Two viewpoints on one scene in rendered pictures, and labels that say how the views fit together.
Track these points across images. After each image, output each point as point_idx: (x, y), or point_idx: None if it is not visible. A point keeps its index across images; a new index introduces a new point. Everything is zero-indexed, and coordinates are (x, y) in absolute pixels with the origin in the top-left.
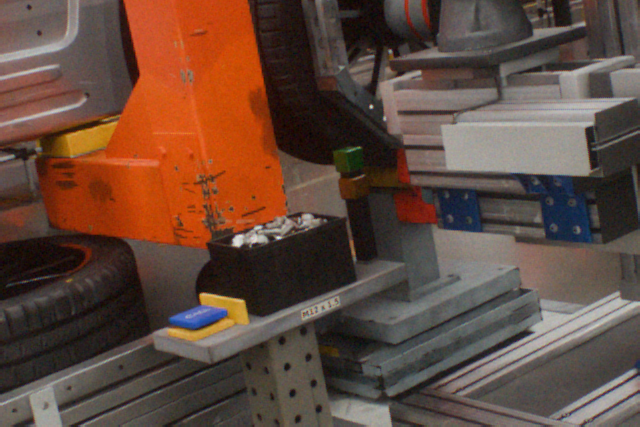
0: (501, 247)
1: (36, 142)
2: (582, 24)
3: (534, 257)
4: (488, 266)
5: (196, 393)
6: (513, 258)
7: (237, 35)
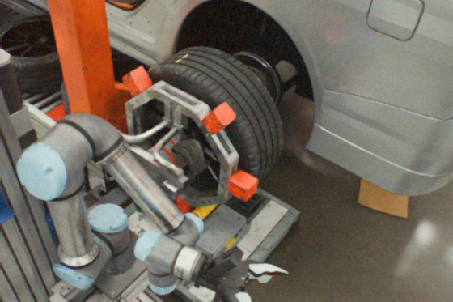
0: (386, 259)
1: None
2: (143, 223)
3: (363, 275)
4: (218, 243)
5: (87, 164)
6: (363, 265)
7: (82, 98)
